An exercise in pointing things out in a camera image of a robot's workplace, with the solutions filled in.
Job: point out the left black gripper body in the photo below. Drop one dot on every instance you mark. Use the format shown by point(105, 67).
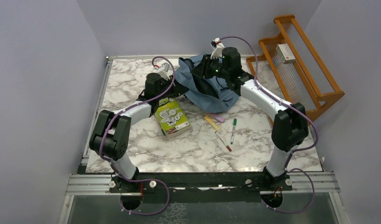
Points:
point(174, 92)

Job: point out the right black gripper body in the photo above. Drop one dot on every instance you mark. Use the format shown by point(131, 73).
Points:
point(211, 68)

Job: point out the blue student backpack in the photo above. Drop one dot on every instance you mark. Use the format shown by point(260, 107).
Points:
point(211, 95)

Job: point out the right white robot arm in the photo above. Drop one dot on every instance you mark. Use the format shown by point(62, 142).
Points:
point(290, 126)

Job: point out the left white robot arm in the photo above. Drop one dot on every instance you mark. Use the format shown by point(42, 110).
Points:
point(110, 136)

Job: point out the green illustrated book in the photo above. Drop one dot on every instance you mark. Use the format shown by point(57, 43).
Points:
point(171, 118)

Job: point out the pink highlighter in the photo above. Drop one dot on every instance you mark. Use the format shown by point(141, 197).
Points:
point(217, 117)

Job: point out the green marker pen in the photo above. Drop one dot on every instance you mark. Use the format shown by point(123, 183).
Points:
point(233, 131)

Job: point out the small white box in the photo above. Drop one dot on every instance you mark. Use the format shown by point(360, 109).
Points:
point(285, 54)

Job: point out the yellow orange highlighter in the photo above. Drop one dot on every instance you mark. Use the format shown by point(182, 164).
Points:
point(213, 124)

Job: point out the orange wooden rack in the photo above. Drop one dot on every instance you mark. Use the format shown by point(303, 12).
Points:
point(306, 80)

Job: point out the red marker pen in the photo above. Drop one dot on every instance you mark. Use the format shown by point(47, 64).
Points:
point(223, 141)

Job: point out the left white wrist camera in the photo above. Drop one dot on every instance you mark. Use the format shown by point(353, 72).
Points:
point(165, 71)

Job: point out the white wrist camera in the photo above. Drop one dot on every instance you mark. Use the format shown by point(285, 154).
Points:
point(165, 71)
point(218, 47)

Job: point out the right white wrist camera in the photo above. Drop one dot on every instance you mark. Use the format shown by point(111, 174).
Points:
point(218, 47)

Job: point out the black metal base rail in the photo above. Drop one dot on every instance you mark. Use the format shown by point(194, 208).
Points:
point(177, 187)

